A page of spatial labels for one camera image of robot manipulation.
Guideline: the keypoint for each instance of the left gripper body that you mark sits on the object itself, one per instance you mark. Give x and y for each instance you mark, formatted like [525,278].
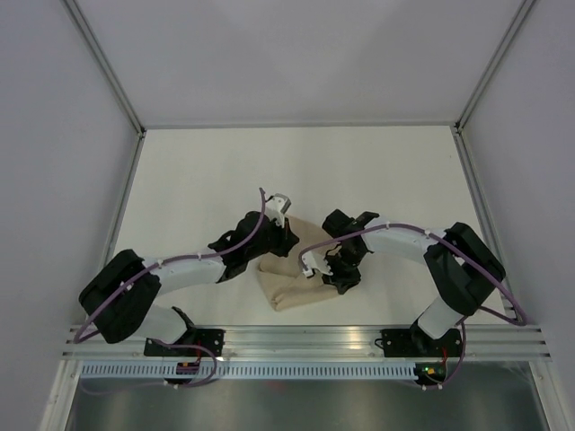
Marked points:
[275,241]

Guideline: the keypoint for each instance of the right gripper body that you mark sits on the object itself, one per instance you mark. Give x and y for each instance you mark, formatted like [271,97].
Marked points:
[344,267]

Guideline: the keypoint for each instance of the beige cloth napkin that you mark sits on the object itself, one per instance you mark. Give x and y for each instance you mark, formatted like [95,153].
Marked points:
[281,279]

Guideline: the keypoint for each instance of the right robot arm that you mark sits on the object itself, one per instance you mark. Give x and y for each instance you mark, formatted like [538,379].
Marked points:
[462,267]

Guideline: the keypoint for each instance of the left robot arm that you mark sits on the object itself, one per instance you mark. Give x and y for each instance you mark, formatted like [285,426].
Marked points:
[119,300]

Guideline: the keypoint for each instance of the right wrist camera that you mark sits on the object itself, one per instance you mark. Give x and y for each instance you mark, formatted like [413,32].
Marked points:
[312,263]

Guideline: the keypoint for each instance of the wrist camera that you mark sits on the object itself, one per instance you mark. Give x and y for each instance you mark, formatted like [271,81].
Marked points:
[312,263]
[276,208]

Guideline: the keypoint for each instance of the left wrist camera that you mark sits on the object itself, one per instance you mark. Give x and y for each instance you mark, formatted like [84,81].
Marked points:
[276,208]

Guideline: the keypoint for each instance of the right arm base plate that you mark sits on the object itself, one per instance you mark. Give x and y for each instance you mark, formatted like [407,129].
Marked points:
[406,343]

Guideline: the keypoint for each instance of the white slotted cable duct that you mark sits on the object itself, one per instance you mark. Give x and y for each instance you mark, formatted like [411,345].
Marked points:
[253,370]

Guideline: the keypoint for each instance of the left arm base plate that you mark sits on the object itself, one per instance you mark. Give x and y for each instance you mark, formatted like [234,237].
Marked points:
[196,343]

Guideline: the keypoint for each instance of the left side aluminium rail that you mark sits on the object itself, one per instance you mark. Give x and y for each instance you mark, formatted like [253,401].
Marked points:
[120,206]

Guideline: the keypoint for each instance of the aluminium rail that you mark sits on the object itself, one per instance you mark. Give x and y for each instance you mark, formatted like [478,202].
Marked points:
[514,312]
[120,206]
[486,343]

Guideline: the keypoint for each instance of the right side aluminium rail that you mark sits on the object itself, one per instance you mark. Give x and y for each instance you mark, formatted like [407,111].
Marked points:
[514,312]

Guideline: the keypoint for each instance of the aluminium front rail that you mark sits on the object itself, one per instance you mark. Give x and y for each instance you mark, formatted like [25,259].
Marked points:
[486,343]

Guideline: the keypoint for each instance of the right aluminium frame post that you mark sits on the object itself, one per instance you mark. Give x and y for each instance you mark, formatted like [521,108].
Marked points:
[512,31]

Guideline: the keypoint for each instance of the aluminium frame post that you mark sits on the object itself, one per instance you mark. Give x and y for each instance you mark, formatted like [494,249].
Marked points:
[512,31]
[90,39]

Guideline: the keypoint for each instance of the left aluminium frame post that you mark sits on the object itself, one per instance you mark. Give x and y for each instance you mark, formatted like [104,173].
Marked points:
[90,39]

